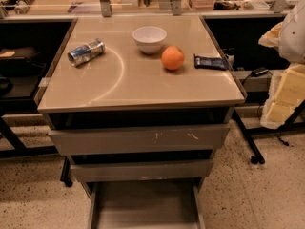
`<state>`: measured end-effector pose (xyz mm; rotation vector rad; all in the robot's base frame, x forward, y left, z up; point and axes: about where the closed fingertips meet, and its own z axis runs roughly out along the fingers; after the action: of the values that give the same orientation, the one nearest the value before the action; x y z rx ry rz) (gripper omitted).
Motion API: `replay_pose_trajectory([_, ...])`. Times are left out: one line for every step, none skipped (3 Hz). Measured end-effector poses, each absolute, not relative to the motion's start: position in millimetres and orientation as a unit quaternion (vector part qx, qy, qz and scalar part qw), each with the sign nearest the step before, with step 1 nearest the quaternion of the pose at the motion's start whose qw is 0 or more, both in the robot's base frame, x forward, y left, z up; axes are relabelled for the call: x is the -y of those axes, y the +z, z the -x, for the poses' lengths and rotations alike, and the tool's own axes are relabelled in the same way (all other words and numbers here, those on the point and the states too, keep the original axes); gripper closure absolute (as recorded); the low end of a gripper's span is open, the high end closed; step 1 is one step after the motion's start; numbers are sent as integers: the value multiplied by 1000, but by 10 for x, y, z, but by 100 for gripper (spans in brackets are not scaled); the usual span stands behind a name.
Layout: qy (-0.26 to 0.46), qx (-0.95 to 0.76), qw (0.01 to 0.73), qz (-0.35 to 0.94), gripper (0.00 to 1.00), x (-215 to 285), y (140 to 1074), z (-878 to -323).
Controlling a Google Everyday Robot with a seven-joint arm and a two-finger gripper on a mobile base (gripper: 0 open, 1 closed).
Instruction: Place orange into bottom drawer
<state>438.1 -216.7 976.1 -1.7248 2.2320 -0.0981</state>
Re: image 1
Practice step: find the top grey drawer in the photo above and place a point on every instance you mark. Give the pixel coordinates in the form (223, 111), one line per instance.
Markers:
(139, 139)

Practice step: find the open bottom drawer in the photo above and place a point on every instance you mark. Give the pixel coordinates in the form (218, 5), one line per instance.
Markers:
(155, 204)

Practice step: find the middle grey drawer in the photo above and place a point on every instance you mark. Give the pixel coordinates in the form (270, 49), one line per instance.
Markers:
(142, 170)

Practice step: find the white bowl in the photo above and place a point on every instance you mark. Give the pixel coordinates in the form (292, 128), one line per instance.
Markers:
(149, 39)

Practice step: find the black power adapter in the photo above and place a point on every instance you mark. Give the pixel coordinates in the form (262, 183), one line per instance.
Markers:
(259, 71)

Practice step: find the orange fruit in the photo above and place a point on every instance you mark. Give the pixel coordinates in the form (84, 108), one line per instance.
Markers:
(172, 58)

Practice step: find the grey drawer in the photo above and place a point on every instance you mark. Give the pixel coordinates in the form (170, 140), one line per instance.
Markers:
(139, 139)
(142, 170)

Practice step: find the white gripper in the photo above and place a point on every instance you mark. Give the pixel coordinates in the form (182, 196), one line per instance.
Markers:
(294, 35)

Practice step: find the dark blue snack wrapper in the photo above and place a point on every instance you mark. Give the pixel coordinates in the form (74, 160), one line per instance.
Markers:
(201, 62)

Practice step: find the crushed soda can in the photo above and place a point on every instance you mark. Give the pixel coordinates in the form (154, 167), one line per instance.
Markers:
(86, 53)

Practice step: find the grey drawer cabinet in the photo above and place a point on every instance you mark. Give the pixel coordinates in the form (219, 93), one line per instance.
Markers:
(125, 88)

